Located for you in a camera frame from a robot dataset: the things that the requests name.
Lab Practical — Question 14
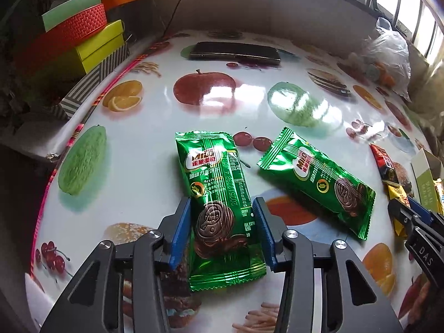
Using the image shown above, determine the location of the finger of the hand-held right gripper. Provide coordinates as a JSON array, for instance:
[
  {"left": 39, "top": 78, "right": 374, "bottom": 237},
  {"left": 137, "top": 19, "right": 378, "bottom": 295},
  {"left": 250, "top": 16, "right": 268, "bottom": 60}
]
[
  {"left": 388, "top": 201, "right": 423, "bottom": 239},
  {"left": 407, "top": 196, "right": 444, "bottom": 230}
]

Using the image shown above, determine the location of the dark smartphone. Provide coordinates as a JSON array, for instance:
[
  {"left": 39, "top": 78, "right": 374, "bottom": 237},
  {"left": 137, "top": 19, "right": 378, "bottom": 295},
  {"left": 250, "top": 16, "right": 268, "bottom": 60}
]
[{"left": 189, "top": 41, "right": 281, "bottom": 66}]

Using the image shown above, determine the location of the red woven box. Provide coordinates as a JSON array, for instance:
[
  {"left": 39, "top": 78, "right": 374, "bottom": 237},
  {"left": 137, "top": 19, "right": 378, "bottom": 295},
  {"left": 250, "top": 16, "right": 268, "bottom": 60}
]
[{"left": 14, "top": 3, "right": 108, "bottom": 73}]

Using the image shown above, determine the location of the red black snack packet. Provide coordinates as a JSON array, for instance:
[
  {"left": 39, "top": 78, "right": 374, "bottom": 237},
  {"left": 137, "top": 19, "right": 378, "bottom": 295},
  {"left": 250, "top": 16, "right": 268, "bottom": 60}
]
[{"left": 369, "top": 143, "right": 399, "bottom": 186}]

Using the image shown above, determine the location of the printed food tablecloth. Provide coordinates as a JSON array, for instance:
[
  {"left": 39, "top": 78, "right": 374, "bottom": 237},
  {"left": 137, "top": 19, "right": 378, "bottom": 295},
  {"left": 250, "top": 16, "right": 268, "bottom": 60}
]
[{"left": 29, "top": 29, "right": 444, "bottom": 333}]

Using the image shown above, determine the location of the yellow-green box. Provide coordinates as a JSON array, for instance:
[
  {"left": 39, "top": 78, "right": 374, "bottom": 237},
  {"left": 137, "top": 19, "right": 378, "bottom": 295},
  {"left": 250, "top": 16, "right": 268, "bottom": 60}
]
[{"left": 35, "top": 20, "right": 125, "bottom": 77}]

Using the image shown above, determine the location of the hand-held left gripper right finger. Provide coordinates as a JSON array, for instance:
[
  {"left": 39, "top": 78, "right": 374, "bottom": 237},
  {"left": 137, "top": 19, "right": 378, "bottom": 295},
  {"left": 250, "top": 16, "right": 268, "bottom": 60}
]
[{"left": 252, "top": 196, "right": 405, "bottom": 333}]

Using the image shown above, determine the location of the yellow peanut crisp packet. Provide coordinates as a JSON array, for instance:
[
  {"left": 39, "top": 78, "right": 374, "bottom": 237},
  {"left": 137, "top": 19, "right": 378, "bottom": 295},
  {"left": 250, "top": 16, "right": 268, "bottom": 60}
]
[
  {"left": 387, "top": 184, "right": 413, "bottom": 238},
  {"left": 433, "top": 178, "right": 444, "bottom": 214}
]

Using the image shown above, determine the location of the green chocolate biscuit packet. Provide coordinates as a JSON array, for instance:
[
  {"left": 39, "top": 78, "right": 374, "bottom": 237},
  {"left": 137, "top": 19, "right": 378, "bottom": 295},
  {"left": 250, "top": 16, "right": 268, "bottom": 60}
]
[
  {"left": 174, "top": 131, "right": 268, "bottom": 292},
  {"left": 257, "top": 127, "right": 377, "bottom": 241}
]

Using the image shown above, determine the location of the thin dark cable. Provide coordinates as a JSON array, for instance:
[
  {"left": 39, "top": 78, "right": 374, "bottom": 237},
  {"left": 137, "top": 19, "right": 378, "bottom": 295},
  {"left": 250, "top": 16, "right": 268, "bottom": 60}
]
[{"left": 161, "top": 0, "right": 202, "bottom": 39}]

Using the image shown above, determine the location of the grey striped box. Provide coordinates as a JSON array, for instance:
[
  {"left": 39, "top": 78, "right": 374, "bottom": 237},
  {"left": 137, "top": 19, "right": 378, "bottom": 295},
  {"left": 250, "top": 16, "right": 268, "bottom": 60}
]
[{"left": 52, "top": 43, "right": 130, "bottom": 120}]

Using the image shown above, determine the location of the green cardboard box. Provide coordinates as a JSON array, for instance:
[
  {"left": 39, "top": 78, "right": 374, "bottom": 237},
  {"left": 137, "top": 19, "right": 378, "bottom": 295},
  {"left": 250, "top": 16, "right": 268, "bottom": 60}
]
[{"left": 411, "top": 147, "right": 444, "bottom": 216}]

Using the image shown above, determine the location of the light green lid box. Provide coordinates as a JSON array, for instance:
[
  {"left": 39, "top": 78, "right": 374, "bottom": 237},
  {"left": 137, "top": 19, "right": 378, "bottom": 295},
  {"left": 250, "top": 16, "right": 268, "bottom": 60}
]
[{"left": 42, "top": 0, "right": 102, "bottom": 32}]

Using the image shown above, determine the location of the clear plastic bag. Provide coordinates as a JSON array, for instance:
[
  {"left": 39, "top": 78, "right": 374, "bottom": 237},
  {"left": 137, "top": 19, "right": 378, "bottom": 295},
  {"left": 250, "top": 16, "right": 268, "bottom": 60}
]
[{"left": 347, "top": 17, "right": 412, "bottom": 103}]

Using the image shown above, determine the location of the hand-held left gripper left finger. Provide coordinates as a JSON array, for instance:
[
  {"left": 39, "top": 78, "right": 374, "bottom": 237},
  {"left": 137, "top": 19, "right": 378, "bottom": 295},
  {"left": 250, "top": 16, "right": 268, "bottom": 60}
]
[{"left": 40, "top": 197, "right": 193, "bottom": 333}]

